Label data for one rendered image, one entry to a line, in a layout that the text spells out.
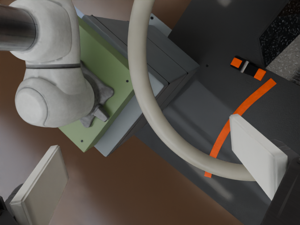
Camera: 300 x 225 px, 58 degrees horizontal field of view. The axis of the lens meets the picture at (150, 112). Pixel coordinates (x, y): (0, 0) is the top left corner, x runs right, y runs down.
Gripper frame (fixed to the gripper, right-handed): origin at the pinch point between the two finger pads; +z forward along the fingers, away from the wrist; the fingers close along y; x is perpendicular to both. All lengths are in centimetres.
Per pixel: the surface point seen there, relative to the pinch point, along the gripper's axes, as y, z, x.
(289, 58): 50, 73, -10
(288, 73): 51, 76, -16
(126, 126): -10, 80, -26
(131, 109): -6, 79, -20
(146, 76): 1.0, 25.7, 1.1
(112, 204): -42, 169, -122
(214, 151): 37, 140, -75
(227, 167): 12.9, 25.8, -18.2
